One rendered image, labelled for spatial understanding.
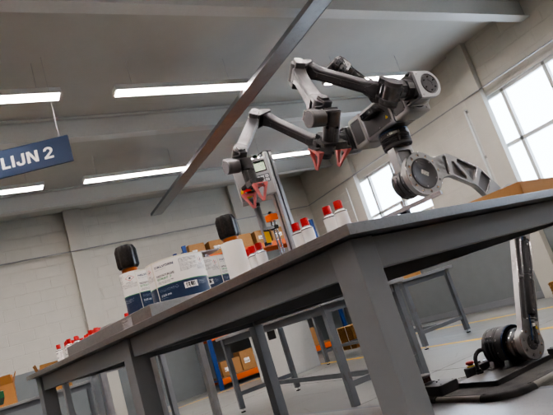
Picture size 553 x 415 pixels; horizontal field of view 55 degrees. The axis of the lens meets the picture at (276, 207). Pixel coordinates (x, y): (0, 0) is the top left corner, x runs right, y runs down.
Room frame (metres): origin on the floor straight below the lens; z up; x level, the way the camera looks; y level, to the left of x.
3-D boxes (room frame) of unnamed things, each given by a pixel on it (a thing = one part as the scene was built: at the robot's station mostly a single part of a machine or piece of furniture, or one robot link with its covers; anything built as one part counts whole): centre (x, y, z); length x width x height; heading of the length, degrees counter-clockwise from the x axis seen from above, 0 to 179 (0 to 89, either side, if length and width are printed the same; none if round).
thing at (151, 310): (2.11, 0.47, 0.86); 0.80 x 0.67 x 0.05; 42
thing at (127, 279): (2.05, 0.62, 1.04); 0.09 x 0.09 x 0.29
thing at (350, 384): (4.98, 0.13, 0.39); 2.20 x 0.80 x 0.78; 31
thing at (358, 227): (2.10, 0.11, 0.82); 2.10 x 1.31 x 0.02; 42
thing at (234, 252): (2.07, 0.21, 1.03); 0.09 x 0.09 x 0.30
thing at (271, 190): (2.46, 0.06, 1.38); 0.17 x 0.10 x 0.19; 97
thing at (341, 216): (2.01, -0.23, 0.98); 0.05 x 0.05 x 0.20
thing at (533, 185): (1.58, -0.61, 0.85); 0.30 x 0.26 x 0.04; 42
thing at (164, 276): (1.84, 0.40, 0.95); 0.20 x 0.20 x 0.14
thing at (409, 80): (2.07, -0.64, 1.45); 0.09 x 0.08 x 0.12; 31
